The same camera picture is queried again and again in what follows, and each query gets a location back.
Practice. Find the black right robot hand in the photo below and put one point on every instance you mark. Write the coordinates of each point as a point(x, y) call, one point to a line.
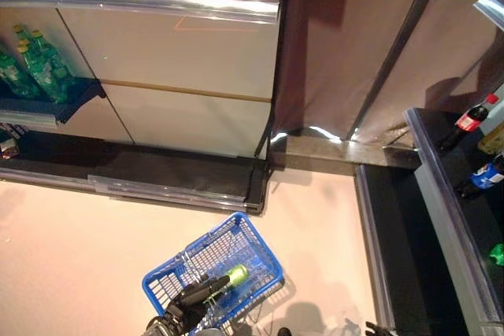
point(376, 331)

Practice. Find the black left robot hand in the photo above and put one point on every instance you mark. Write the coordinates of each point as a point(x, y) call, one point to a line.
point(189, 304)

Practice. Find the blue plastic shopping basket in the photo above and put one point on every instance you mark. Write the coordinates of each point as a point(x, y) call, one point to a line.
point(264, 245)

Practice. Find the green soda bottle yellow cap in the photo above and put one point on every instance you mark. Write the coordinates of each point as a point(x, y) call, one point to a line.
point(19, 33)
point(43, 80)
point(51, 60)
point(498, 255)
point(12, 76)

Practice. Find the dark brown plinth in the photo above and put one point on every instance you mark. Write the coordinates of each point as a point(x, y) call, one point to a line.
point(334, 155)

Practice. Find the cola bottle blue label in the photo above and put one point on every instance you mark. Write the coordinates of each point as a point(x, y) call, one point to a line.
point(486, 176)

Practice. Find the small yellow tea bottle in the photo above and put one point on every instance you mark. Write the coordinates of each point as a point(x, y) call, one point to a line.
point(494, 141)

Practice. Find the cola bottle red label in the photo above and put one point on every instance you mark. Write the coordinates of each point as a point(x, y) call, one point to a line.
point(468, 121)

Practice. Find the white shelf end panel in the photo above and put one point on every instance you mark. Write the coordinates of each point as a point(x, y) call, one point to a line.
point(177, 56)

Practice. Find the dark metal pole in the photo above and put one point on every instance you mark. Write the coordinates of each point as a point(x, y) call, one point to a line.
point(403, 37)

